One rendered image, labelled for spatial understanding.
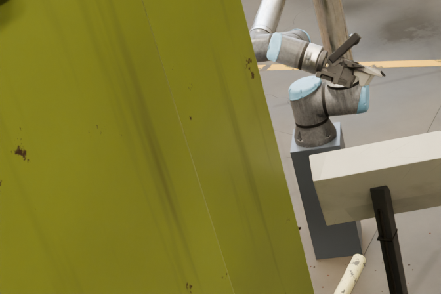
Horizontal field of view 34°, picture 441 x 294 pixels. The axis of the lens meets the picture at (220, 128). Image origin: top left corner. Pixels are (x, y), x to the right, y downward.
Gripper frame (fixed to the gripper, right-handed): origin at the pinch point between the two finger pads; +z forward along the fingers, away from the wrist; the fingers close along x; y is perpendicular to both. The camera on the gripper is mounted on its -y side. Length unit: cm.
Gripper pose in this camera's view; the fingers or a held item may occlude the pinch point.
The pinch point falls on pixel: (385, 73)
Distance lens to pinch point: 223.5
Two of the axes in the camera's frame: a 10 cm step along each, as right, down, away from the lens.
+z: 9.2, 3.2, -2.5
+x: -2.8, 0.8, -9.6
